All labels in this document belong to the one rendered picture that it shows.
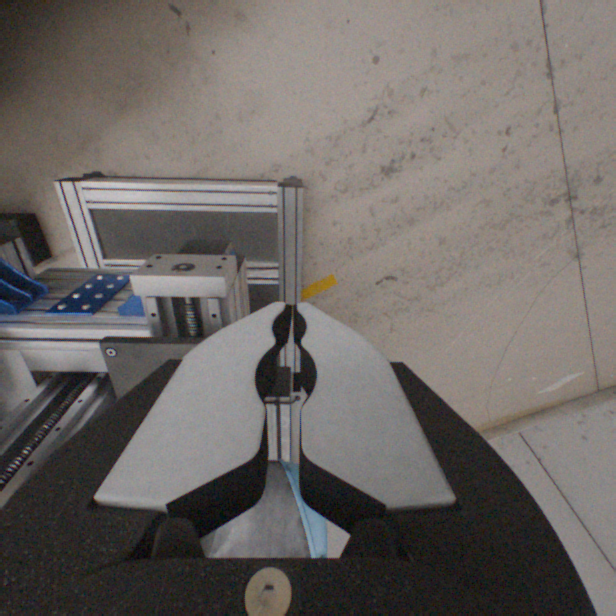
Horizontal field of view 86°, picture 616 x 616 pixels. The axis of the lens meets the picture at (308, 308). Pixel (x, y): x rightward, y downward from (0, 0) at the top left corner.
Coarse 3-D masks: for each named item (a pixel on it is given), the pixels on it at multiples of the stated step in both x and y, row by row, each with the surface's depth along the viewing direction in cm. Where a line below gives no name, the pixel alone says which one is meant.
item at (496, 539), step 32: (416, 384) 8; (416, 416) 7; (448, 416) 7; (448, 448) 7; (480, 448) 7; (448, 480) 6; (480, 480) 6; (512, 480) 6; (416, 512) 6; (448, 512) 6; (480, 512) 6; (512, 512) 6; (416, 544) 5; (448, 544) 5; (480, 544) 5; (512, 544) 5; (544, 544) 5; (480, 576) 5; (512, 576) 5; (544, 576) 5; (576, 576) 5; (512, 608) 4; (544, 608) 4; (576, 608) 4
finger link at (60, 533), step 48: (144, 384) 8; (96, 432) 7; (48, 480) 6; (96, 480) 6; (0, 528) 5; (48, 528) 5; (96, 528) 5; (144, 528) 5; (0, 576) 5; (48, 576) 5
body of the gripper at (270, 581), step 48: (192, 528) 5; (384, 528) 5; (96, 576) 4; (144, 576) 4; (192, 576) 4; (240, 576) 4; (288, 576) 4; (336, 576) 4; (384, 576) 4; (432, 576) 4
